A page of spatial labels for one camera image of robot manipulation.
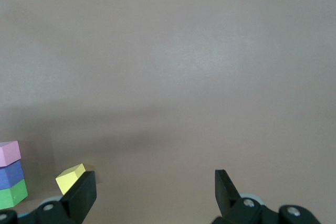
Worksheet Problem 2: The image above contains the yellow foam cube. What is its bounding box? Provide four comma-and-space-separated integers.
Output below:
55, 163, 88, 196

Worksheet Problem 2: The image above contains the green foam cube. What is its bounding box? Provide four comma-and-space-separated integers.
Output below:
0, 178, 29, 209

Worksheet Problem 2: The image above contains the purple foam cube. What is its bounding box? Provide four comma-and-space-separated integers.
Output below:
0, 159, 25, 190

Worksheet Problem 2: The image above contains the pink foam cube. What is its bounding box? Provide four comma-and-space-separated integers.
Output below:
0, 141, 22, 168

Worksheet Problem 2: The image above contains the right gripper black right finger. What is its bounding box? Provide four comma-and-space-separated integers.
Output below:
212, 169, 321, 224

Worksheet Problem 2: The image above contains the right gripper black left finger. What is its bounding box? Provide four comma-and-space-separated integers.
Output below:
0, 170, 97, 224

